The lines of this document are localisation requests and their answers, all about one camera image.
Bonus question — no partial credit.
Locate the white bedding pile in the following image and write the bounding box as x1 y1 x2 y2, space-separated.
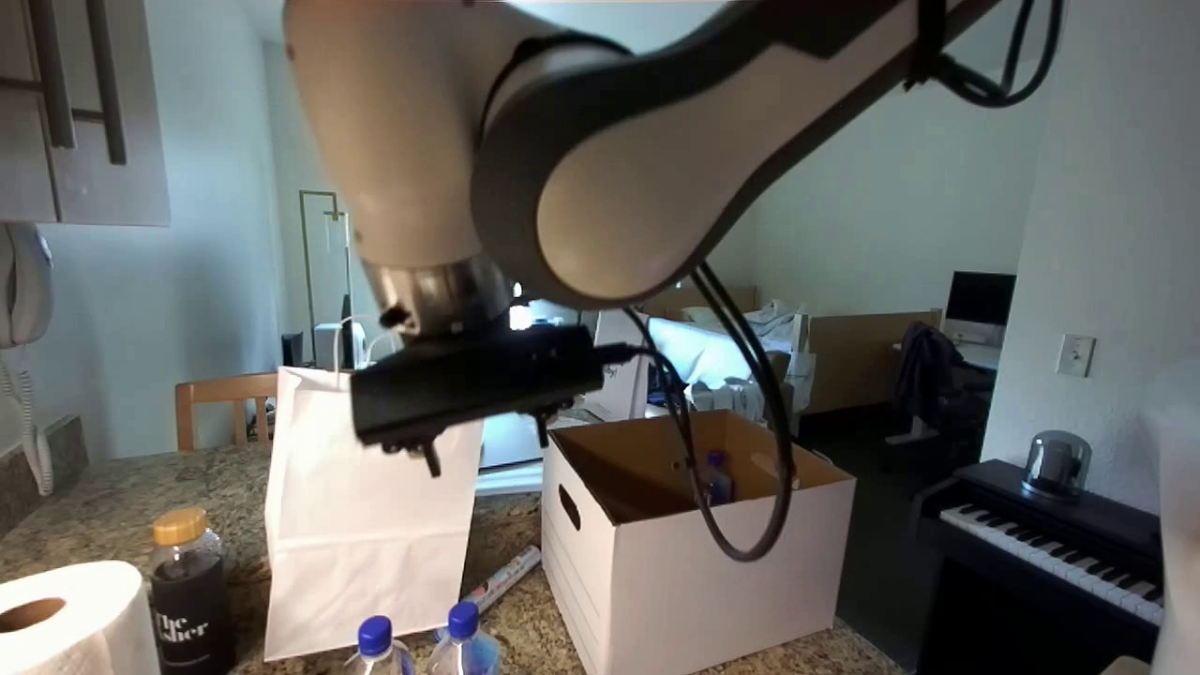
649 302 804 415

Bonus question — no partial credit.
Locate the blue printed tube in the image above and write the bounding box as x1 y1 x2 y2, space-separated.
460 542 544 613

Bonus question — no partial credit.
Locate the wooden wall cabinet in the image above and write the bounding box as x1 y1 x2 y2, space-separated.
0 0 174 233

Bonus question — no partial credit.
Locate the grey dining table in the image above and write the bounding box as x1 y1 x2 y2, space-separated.
481 415 549 501

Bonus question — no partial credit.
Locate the white paper roll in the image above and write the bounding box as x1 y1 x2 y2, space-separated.
0 557 161 675

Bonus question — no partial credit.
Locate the white wall switch plate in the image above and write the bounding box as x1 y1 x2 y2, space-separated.
1054 330 1102 381

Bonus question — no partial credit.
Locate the wooden dining chair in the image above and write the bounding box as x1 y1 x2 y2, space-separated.
169 371 280 457

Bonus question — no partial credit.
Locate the white wall intercom phone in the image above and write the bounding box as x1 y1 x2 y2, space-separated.
0 222 61 501

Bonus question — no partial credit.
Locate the white printed shopping bag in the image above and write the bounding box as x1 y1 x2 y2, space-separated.
584 361 651 426

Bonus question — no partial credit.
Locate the white cardboard storage box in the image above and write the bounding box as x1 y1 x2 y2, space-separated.
537 407 859 675

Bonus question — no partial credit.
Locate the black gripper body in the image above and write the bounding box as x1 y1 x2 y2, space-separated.
370 395 559 445

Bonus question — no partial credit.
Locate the white paper handle bag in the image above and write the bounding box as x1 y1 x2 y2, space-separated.
257 365 487 666

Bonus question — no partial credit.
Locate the metal kettle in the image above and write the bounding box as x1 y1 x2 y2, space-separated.
1019 426 1095 497

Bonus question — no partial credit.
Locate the dark clothes pile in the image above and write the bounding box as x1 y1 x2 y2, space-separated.
891 320 991 436

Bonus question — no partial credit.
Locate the clear bottle blue cap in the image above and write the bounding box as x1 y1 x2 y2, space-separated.
344 610 421 675
694 445 742 501
426 597 506 675

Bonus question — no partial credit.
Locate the metal floor stand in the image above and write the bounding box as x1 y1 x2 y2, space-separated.
297 187 360 371

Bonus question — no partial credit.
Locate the dark computer monitor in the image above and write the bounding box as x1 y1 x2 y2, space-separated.
940 265 1019 333

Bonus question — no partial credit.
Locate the dark jar cork lid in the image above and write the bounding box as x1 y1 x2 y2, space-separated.
145 501 239 675

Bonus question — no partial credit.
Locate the black digital piano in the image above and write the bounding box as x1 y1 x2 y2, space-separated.
916 457 1191 675

